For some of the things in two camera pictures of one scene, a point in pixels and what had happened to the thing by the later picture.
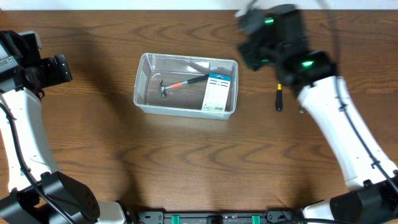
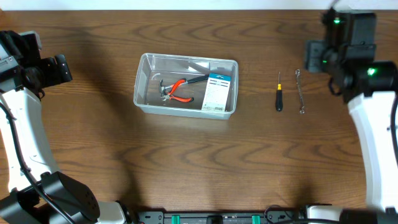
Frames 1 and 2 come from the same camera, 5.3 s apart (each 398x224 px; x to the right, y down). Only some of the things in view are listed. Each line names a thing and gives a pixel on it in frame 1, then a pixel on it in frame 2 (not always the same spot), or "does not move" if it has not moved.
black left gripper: x=46 y=67 does not move
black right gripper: x=249 y=52 to x=313 y=49
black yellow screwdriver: x=279 y=106 does not move
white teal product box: x=216 y=92 does not move
